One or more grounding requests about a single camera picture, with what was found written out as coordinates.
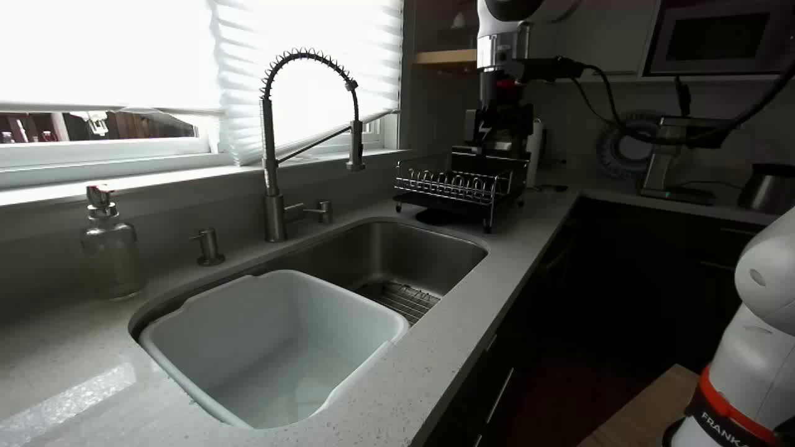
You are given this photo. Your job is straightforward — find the glass soap bottle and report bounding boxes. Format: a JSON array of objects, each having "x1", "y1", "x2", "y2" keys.
[{"x1": 76, "y1": 183, "x2": 144, "y2": 303}]

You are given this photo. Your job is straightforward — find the steel sink soap dispenser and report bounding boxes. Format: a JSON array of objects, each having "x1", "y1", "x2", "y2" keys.
[{"x1": 193, "y1": 227, "x2": 229, "y2": 269}]

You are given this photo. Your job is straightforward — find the metal sink bottom grid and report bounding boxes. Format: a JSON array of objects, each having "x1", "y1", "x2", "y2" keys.
[{"x1": 355, "y1": 275, "x2": 445, "y2": 327}]

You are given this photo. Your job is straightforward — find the dark base cabinet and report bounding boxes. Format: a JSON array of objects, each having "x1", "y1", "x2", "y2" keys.
[{"x1": 419, "y1": 196, "x2": 779, "y2": 447}]

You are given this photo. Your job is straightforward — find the white plastic wash tub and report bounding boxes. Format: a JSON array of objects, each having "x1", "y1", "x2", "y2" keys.
[{"x1": 136, "y1": 265, "x2": 413, "y2": 433}]

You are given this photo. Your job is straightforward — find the spring neck kitchen faucet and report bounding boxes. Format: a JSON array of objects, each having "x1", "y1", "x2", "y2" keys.
[{"x1": 257, "y1": 48, "x2": 367, "y2": 245}]

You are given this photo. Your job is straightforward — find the white window blind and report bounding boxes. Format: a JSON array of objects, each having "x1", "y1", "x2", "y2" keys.
[{"x1": 205, "y1": 0, "x2": 408, "y2": 166}]

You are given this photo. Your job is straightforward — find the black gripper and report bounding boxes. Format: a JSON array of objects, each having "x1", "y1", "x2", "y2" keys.
[{"x1": 477, "y1": 69, "x2": 533, "y2": 163}]

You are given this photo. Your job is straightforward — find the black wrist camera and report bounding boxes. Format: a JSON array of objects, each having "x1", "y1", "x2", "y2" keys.
[{"x1": 528, "y1": 55, "x2": 585, "y2": 83}]

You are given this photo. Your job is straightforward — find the built-in microwave oven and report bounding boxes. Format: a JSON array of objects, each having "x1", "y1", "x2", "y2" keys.
[{"x1": 644, "y1": 0, "x2": 795, "y2": 79}]

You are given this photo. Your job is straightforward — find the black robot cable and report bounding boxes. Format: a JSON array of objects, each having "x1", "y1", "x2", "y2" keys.
[{"x1": 579, "y1": 58, "x2": 795, "y2": 149}]

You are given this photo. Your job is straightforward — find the black dish rack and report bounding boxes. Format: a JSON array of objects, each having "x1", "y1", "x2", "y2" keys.
[{"x1": 393, "y1": 144, "x2": 532, "y2": 233}]

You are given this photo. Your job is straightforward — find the wooden shelf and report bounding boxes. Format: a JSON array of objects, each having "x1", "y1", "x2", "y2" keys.
[{"x1": 413, "y1": 48, "x2": 480, "y2": 69}]

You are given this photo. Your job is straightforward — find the dark countertop appliance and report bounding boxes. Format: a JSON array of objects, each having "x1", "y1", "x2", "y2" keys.
[{"x1": 734, "y1": 162, "x2": 795, "y2": 218}]

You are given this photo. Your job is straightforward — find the stainless steel sink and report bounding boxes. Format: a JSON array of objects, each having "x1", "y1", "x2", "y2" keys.
[{"x1": 127, "y1": 208, "x2": 492, "y2": 433}]

